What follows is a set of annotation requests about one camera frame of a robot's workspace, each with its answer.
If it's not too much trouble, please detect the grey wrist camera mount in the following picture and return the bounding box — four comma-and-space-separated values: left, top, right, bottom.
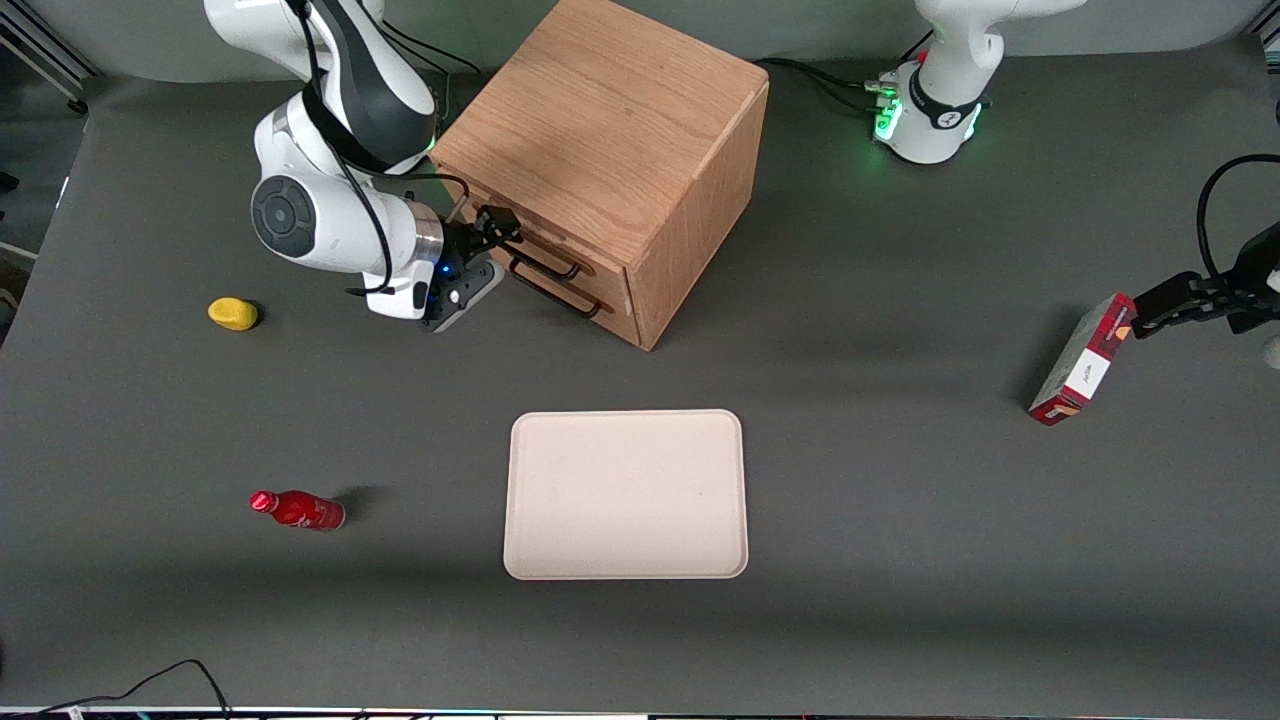
368, 262, 505, 333

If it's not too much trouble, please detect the looped black cable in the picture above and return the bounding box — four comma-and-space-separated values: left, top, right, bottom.
1195, 153, 1280, 283

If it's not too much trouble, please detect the red bottle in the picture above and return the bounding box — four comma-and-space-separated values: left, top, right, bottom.
249, 489, 347, 532

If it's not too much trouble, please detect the black base cable bundle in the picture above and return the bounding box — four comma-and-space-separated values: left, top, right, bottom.
755, 57, 896, 113
383, 18, 482, 81

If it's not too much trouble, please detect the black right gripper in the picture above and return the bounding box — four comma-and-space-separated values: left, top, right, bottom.
432, 206, 522, 293

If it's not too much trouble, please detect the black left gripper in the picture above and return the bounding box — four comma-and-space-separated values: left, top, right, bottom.
1133, 222, 1280, 341

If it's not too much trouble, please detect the thin black cable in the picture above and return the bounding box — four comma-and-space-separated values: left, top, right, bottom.
30, 659, 233, 720

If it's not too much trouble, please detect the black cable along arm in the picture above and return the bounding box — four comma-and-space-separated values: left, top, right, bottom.
285, 0, 471, 297

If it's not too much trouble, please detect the red and white carton box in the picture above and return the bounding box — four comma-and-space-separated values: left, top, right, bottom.
1028, 292, 1139, 428

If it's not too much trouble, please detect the beige plastic tray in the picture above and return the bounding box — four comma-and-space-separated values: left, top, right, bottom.
502, 408, 750, 581

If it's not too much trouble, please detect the black metal drawer handle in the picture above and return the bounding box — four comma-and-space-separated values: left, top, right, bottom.
507, 258, 605, 320

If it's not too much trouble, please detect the wooden tool holder block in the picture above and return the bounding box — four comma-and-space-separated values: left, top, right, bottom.
447, 172, 631, 301

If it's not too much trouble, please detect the black hex key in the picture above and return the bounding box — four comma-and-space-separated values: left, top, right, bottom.
490, 235, 583, 280

